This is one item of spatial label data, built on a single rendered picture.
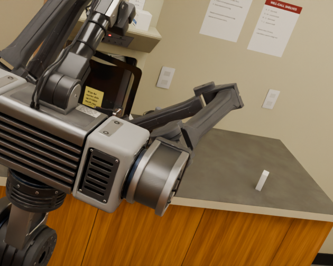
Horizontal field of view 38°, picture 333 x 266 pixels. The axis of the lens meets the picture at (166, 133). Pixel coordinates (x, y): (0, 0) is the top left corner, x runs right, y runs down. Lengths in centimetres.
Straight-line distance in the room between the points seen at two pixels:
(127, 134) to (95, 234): 110
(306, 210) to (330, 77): 91
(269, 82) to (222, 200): 90
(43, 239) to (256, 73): 176
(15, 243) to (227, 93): 71
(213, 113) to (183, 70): 120
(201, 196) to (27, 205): 107
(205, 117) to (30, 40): 50
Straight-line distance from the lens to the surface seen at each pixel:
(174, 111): 153
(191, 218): 210
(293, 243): 242
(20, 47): 131
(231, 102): 143
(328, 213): 236
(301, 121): 294
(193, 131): 124
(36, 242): 118
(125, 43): 187
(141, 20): 182
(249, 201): 214
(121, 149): 93
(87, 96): 191
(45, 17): 132
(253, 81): 268
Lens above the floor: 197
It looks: 25 degrees down
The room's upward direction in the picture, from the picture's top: 19 degrees clockwise
